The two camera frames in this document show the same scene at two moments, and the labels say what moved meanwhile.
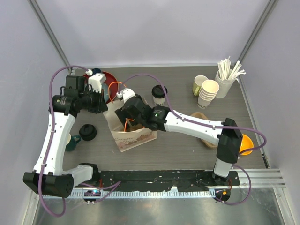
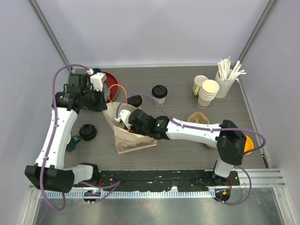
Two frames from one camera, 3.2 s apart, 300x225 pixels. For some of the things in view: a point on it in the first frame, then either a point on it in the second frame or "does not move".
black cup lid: (158, 91) does not move
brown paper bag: (127, 138) does not move
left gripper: (101, 106) does not move
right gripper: (122, 115) -> (132, 128)
